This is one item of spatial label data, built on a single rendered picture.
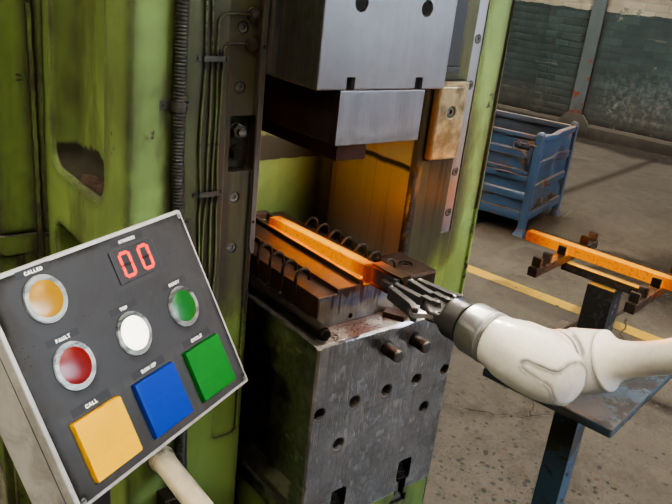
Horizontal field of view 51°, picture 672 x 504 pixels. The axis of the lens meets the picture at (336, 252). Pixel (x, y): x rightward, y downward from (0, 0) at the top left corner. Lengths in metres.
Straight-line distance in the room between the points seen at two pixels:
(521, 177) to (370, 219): 3.29
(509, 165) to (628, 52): 4.24
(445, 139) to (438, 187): 0.12
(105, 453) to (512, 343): 0.60
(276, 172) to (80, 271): 0.93
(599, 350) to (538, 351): 0.15
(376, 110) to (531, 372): 0.52
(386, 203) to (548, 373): 0.71
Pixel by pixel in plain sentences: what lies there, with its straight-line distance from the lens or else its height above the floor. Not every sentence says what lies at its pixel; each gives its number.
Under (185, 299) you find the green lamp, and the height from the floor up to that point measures 1.10.
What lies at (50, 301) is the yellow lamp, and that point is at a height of 1.16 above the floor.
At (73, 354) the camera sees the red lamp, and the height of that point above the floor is 1.10.
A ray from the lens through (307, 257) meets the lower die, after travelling 1.48.
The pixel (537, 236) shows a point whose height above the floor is 1.03.
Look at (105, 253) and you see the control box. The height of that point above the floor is 1.18.
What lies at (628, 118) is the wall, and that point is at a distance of 9.01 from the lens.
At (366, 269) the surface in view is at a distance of 1.35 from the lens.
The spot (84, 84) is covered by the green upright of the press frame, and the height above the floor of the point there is 1.29.
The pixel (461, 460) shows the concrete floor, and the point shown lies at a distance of 2.64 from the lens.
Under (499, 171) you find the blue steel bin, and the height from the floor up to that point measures 0.40.
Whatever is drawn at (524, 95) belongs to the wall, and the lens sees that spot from 9.53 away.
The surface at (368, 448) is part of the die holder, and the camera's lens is 1.54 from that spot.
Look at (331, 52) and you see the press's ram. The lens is 1.18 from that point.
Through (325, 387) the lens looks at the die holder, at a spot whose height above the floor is 0.82.
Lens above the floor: 1.55
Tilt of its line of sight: 21 degrees down
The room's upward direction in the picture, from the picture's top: 6 degrees clockwise
